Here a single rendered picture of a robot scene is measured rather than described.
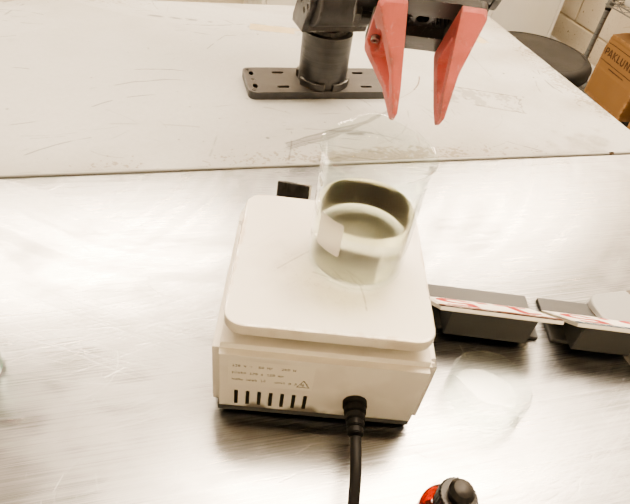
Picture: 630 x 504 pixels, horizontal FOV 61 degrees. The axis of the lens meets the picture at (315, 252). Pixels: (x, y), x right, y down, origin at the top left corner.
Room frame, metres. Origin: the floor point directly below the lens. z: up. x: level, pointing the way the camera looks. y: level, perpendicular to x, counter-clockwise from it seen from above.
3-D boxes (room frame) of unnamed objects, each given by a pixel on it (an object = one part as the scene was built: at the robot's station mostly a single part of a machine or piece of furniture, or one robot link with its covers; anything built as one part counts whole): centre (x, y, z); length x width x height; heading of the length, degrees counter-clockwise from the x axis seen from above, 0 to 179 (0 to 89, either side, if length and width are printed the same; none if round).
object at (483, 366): (0.22, -0.13, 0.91); 0.06 x 0.06 x 0.02
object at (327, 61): (0.67, 0.03, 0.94); 0.20 x 0.07 x 0.08; 110
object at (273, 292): (0.25, -0.01, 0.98); 0.12 x 0.12 x 0.01; 4
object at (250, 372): (0.27, -0.01, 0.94); 0.22 x 0.13 x 0.08; 4
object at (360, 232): (0.25, -0.03, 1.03); 0.07 x 0.06 x 0.08; 2
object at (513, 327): (0.30, -0.14, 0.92); 0.09 x 0.06 x 0.04; 93
